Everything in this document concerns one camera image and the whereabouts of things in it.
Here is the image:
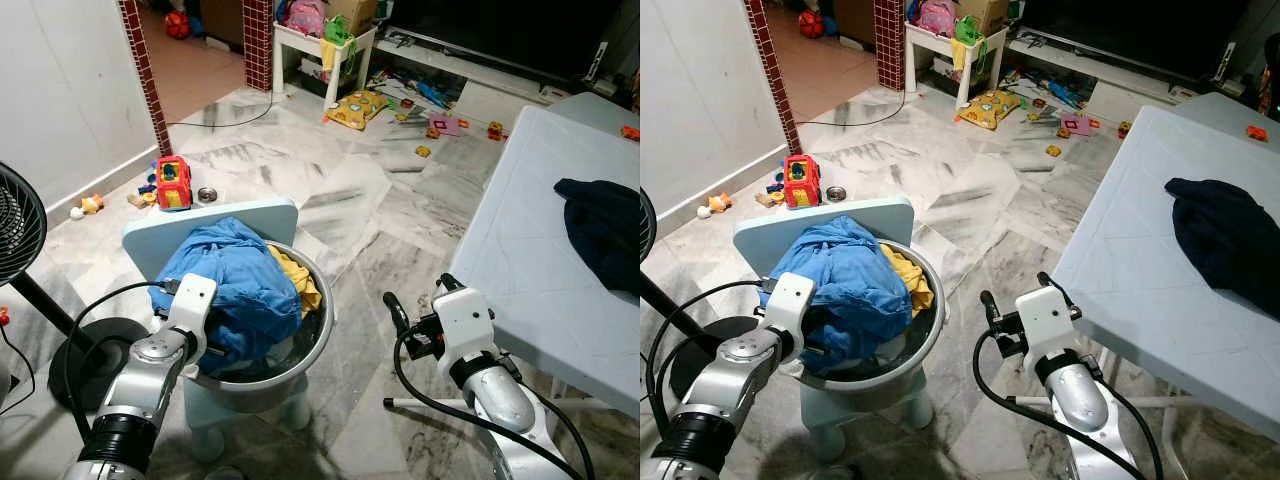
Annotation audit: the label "blue garment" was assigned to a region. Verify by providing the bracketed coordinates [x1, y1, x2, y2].
[150, 216, 304, 377]
[767, 214, 914, 377]

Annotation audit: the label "round metal basin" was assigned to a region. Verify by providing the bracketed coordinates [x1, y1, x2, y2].
[180, 240, 337, 389]
[800, 240, 947, 389]

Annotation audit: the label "yellow garment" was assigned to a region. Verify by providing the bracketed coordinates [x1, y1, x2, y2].
[880, 243, 937, 319]
[265, 244, 323, 319]

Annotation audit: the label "black standing fan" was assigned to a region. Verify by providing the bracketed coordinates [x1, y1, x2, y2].
[640, 185, 746, 403]
[0, 160, 151, 413]

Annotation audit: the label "light blue plastic kids chair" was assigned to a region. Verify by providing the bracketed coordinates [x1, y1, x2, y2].
[122, 197, 313, 464]
[732, 196, 936, 464]

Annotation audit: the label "dark navy garment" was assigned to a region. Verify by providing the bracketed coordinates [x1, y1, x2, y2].
[1163, 176, 1280, 322]
[553, 177, 641, 297]

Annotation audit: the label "red toy truck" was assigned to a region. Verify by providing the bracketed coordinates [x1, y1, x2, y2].
[153, 154, 195, 212]
[783, 154, 824, 210]

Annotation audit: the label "yellow printed cushion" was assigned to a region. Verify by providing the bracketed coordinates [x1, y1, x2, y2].
[324, 89, 390, 132]
[955, 89, 1022, 132]

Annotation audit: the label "blue toy pieces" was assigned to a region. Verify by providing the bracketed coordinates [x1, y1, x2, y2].
[400, 78, 459, 113]
[1030, 78, 1091, 113]

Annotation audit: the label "white television console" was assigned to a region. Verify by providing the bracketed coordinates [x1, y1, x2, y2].
[1005, 28, 1241, 109]
[372, 28, 641, 109]

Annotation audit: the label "black television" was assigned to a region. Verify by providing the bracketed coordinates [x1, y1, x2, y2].
[1020, 0, 1263, 83]
[385, 0, 641, 83]

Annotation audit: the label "green toy bag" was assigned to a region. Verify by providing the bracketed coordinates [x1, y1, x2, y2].
[321, 14, 358, 51]
[952, 14, 989, 51]

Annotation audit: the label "white kids table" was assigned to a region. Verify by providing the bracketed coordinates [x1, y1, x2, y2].
[271, 20, 380, 111]
[904, 20, 1009, 110]

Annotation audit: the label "brown cardboard box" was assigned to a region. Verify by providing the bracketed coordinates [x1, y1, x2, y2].
[957, 0, 1011, 36]
[325, 0, 381, 36]

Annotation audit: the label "pink backpack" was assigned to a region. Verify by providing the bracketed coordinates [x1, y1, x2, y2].
[284, 0, 328, 39]
[915, 0, 958, 39]

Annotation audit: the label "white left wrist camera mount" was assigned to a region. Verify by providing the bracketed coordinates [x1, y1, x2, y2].
[762, 271, 817, 346]
[165, 272, 219, 346]

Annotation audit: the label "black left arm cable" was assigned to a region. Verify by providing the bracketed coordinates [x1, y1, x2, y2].
[645, 280, 781, 441]
[62, 280, 183, 446]

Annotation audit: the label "black floor cable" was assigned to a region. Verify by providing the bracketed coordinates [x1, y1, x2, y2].
[165, 88, 278, 130]
[795, 88, 909, 129]

